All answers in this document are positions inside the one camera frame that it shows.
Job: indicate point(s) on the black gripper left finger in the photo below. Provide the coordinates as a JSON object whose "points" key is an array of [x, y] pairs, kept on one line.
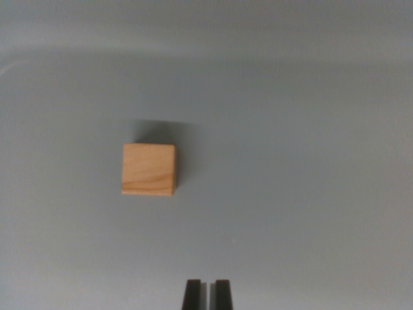
{"points": [[193, 295]]}

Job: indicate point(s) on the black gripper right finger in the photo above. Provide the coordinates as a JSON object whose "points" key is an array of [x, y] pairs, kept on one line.
{"points": [[222, 295]]}

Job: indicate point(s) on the wooden cube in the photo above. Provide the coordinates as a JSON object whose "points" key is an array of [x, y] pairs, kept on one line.
{"points": [[148, 169]]}

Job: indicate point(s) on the grey plastic tray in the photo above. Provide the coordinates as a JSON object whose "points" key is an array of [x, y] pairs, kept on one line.
{"points": [[290, 181]]}

